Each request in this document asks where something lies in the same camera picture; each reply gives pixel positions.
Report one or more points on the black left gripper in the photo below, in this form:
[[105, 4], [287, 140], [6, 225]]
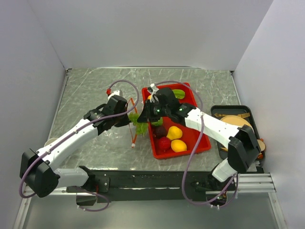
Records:
[[124, 122]]

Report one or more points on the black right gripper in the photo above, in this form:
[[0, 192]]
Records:
[[146, 115]]

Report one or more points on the green bumpy fruit toy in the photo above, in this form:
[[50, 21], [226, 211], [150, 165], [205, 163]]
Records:
[[158, 123]]

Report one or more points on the green lettuce toy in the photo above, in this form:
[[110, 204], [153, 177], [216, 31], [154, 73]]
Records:
[[140, 128]]

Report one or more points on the clear zip bag orange zipper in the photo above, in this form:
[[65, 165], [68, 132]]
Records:
[[114, 104]]

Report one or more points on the yellow lemon toy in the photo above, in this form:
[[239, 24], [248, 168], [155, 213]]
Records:
[[178, 146]]

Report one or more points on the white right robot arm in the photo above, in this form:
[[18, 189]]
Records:
[[241, 142]]

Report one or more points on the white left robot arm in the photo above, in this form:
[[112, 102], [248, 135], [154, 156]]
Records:
[[40, 169]]

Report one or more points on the dark red fruit toy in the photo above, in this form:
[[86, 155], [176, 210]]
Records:
[[159, 132]]

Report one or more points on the yellow pear toy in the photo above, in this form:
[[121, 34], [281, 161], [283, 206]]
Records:
[[174, 133]]

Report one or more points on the red strawberry toy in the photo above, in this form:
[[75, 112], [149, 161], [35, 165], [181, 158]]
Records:
[[164, 143]]

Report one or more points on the green ridged fruit toy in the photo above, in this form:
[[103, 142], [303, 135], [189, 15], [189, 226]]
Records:
[[179, 94]]

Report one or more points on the red plastic bin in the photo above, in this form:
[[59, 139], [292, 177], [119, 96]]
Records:
[[190, 136]]

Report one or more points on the golden spoon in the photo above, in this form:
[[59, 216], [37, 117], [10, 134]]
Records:
[[220, 115]]

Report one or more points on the dark green mug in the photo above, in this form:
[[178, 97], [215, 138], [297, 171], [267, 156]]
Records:
[[49, 141]]

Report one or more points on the black tray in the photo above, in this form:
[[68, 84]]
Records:
[[235, 110]]

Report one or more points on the beige decorated plate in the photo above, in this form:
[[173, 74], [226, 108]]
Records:
[[235, 120]]

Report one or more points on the golden fork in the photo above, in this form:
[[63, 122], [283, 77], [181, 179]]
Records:
[[244, 115]]

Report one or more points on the brown small cup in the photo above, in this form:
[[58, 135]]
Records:
[[261, 145]]

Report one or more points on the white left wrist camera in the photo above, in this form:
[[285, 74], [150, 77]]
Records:
[[111, 93]]

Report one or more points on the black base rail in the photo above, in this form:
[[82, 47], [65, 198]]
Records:
[[117, 185]]

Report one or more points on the aluminium extrusion rail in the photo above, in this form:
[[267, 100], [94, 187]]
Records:
[[249, 183]]

